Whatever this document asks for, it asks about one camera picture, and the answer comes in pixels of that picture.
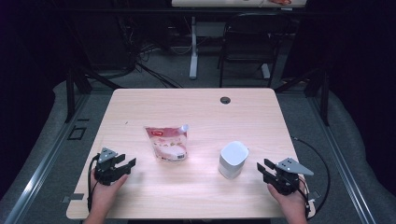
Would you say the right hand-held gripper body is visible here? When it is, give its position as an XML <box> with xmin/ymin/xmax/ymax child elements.
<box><xmin>264</xmin><ymin>157</ymin><xmax>315</xmax><ymax>196</ymax></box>

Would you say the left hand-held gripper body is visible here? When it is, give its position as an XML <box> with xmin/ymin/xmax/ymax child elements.
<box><xmin>92</xmin><ymin>147</ymin><xmax>134</xmax><ymax>187</ymax></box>

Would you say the white plastic container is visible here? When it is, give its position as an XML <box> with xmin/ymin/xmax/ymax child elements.
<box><xmin>218</xmin><ymin>140</ymin><xmax>250</xmax><ymax>180</ymax></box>

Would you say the red and white refill pouch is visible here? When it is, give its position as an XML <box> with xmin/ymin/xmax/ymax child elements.
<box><xmin>144</xmin><ymin>124</ymin><xmax>191</xmax><ymax>163</ymax></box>

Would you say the person's left hand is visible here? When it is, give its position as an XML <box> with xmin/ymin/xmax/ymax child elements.
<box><xmin>89</xmin><ymin>169</ymin><xmax>129</xmax><ymax>216</ymax></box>

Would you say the person's right hand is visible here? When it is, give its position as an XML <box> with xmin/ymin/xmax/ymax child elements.
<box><xmin>266</xmin><ymin>181</ymin><xmax>308</xmax><ymax>218</ymax></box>

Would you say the grey tape strip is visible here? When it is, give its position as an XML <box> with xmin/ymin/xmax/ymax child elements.
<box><xmin>61</xmin><ymin>192</ymin><xmax>85</xmax><ymax>203</ymax></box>
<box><xmin>307</xmin><ymin>189</ymin><xmax>321</xmax><ymax>203</ymax></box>

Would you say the black metal stand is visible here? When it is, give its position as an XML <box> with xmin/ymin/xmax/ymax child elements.
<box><xmin>274</xmin><ymin>66</ymin><xmax>331</xmax><ymax>127</ymax></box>
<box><xmin>64</xmin><ymin>66</ymin><xmax>122</xmax><ymax>124</ymax></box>

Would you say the black folding chair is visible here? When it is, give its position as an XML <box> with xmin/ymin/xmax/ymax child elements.
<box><xmin>218</xmin><ymin>12</ymin><xmax>293</xmax><ymax>89</ymax></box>

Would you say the white desk leg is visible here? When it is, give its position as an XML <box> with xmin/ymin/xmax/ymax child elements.
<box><xmin>189</xmin><ymin>16</ymin><xmax>199</xmax><ymax>80</ymax></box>

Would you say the grey box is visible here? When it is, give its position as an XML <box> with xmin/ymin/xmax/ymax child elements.
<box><xmin>195</xmin><ymin>21</ymin><xmax>228</xmax><ymax>38</ymax></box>

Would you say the light wooden desk top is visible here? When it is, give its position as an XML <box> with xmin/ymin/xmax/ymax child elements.
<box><xmin>171</xmin><ymin>0</ymin><xmax>307</xmax><ymax>8</ymax></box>

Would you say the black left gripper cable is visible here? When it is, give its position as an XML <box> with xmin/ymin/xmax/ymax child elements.
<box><xmin>87</xmin><ymin>154</ymin><xmax>101</xmax><ymax>213</ymax></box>

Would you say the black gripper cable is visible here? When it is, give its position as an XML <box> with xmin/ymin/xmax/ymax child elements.
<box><xmin>290</xmin><ymin>136</ymin><xmax>331</xmax><ymax>218</ymax></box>
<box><xmin>87</xmin><ymin>154</ymin><xmax>101</xmax><ymax>213</ymax></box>

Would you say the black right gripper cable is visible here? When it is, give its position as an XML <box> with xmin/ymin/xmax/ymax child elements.
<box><xmin>290</xmin><ymin>136</ymin><xmax>331</xmax><ymax>218</ymax></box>

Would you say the black floor outlet frame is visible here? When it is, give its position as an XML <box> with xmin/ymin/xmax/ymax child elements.
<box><xmin>67</xmin><ymin>125</ymin><xmax>88</xmax><ymax>141</ymax></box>

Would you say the metal floor rail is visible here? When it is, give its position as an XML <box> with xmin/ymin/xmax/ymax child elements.
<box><xmin>3</xmin><ymin>92</ymin><xmax>92</xmax><ymax>224</ymax></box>
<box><xmin>307</xmin><ymin>96</ymin><xmax>377</xmax><ymax>224</ymax></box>

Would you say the bundle of floor cables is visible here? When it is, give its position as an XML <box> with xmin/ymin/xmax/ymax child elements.
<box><xmin>118</xmin><ymin>15</ymin><xmax>185</xmax><ymax>90</ymax></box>

